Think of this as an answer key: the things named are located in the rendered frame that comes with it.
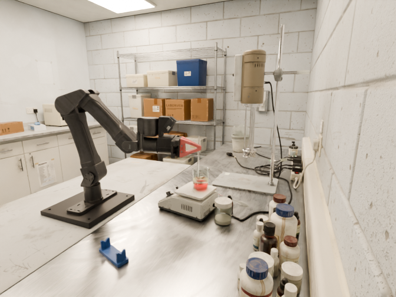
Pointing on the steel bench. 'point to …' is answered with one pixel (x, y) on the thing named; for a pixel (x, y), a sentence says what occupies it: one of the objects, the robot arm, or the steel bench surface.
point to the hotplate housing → (189, 205)
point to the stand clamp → (284, 73)
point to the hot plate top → (186, 190)
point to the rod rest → (113, 253)
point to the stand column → (276, 106)
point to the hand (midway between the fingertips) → (198, 147)
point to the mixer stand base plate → (246, 182)
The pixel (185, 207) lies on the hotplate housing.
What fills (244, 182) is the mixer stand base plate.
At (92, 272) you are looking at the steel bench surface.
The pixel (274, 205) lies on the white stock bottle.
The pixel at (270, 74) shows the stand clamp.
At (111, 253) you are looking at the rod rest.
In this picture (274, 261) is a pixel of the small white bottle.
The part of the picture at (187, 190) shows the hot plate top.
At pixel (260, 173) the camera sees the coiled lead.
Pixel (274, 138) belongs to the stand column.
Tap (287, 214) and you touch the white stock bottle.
